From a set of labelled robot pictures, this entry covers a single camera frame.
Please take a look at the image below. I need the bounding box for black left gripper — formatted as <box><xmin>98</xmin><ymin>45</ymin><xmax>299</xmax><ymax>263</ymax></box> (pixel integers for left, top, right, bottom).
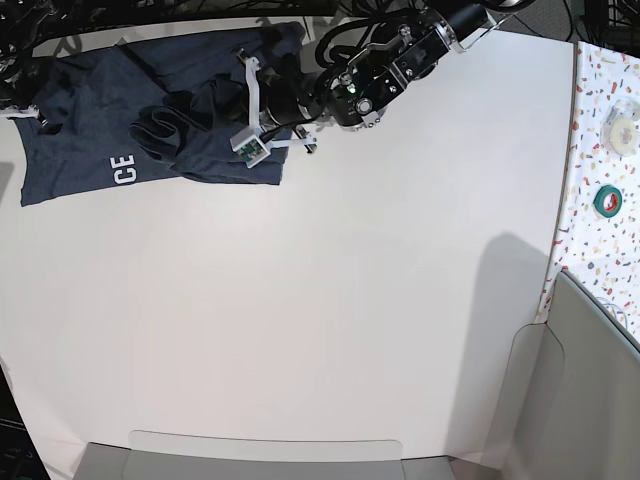
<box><xmin>258</xmin><ymin>72</ymin><xmax>320</xmax><ymax>128</ymax></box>

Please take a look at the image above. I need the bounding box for dark blue t-shirt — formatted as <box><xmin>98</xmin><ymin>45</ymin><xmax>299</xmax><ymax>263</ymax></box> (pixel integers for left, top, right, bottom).
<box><xmin>16</xmin><ymin>22</ymin><xmax>302</xmax><ymax>206</ymax></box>

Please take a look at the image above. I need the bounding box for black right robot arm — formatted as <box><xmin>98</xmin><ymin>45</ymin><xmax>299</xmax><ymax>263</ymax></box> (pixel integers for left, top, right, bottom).
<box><xmin>1</xmin><ymin>1</ymin><xmax>59</xmax><ymax>110</ymax></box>

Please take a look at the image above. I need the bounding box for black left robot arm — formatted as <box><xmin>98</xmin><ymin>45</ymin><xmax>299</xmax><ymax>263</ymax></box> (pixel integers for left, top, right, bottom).
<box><xmin>262</xmin><ymin>1</ymin><xmax>515</xmax><ymax>140</ymax></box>

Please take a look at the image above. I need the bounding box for clear tape spool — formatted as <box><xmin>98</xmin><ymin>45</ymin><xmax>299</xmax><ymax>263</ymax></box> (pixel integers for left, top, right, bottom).
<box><xmin>600</xmin><ymin>98</ymin><xmax>639</xmax><ymax>157</ymax></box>

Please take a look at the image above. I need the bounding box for green tape roll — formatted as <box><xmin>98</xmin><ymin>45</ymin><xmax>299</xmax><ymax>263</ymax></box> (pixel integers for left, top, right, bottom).
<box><xmin>593</xmin><ymin>185</ymin><xmax>623</xmax><ymax>219</ymax></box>

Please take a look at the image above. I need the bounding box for terrazzo patterned side board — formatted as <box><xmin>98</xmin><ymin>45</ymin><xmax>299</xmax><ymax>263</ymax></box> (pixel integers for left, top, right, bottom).
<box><xmin>536</xmin><ymin>42</ymin><xmax>639</xmax><ymax>337</ymax></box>

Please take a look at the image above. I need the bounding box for grey bin front edge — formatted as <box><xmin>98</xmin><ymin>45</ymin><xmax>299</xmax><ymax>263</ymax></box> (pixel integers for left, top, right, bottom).
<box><xmin>74</xmin><ymin>430</ymin><xmax>454</xmax><ymax>480</ymax></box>

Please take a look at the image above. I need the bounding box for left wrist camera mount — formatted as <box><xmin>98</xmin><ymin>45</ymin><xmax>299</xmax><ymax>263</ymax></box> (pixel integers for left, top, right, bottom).
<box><xmin>230</xmin><ymin>48</ymin><xmax>317</xmax><ymax>169</ymax></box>

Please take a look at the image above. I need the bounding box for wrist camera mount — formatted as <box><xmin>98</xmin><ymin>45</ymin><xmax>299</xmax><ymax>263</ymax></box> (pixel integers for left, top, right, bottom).
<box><xmin>230</xmin><ymin>48</ymin><xmax>317</xmax><ymax>169</ymax></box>
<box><xmin>0</xmin><ymin>105</ymin><xmax>48</xmax><ymax>125</ymax></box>

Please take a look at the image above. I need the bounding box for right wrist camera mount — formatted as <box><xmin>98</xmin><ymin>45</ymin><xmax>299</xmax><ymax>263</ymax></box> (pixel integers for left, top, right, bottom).
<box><xmin>0</xmin><ymin>105</ymin><xmax>48</xmax><ymax>125</ymax></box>

